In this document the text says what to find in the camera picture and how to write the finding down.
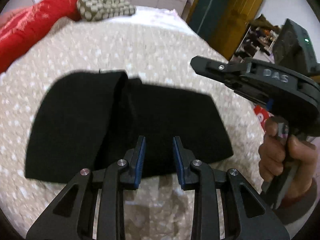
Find black pants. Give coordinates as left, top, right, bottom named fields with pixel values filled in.
left=25, top=71, right=233, bottom=183

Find right forearm grey sleeve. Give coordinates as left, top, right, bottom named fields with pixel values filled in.
left=274, top=179, right=318, bottom=238

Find right hand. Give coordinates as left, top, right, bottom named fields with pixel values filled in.
left=259, top=118, right=318, bottom=201

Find red cardboard box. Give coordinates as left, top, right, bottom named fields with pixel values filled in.
left=253, top=105, right=273, bottom=132

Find white shelf unit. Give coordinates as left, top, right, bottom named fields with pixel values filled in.
left=230, top=14, right=281, bottom=63

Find wooden door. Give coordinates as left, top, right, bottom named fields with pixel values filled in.
left=208, top=0, right=263, bottom=60

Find white bed sheet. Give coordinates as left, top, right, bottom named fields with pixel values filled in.
left=108, top=6, right=196, bottom=35

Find red blanket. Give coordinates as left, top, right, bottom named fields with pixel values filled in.
left=0, top=0, right=81, bottom=73

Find green patterned pillow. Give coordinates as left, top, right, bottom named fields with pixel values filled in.
left=76, top=0, right=136, bottom=22

